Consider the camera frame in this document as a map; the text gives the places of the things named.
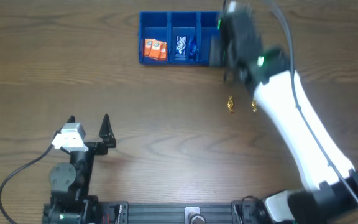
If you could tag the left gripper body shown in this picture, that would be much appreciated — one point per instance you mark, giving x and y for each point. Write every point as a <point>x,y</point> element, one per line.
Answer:
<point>96,148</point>

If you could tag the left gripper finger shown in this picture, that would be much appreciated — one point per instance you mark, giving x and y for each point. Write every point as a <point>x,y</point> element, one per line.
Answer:
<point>71,119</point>
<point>107,132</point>

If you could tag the blue candy pack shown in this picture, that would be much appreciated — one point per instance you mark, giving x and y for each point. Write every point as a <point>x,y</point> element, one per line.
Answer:
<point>193,46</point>
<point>181,46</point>

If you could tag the gold candy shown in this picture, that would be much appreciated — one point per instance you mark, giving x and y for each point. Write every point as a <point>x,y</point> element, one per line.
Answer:
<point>254,106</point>
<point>230,104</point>

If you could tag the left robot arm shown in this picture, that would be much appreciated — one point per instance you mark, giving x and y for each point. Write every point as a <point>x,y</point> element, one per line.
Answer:
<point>70,180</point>

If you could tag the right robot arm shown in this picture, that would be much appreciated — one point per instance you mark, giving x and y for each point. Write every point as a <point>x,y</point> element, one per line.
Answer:
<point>291,118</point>

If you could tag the blue tray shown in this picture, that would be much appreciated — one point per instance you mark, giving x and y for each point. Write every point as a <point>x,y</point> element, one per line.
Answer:
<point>157,28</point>

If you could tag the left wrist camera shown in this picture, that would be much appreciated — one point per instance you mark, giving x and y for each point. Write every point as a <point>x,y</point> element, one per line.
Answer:
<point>70,137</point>

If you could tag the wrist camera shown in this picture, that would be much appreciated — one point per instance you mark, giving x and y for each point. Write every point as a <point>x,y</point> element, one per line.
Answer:
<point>232,6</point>
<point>70,137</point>

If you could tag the mounting rail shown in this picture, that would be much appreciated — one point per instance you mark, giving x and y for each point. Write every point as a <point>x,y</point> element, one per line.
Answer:
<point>160,213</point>

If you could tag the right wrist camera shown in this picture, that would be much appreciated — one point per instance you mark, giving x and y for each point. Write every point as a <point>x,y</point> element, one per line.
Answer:
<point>232,6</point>

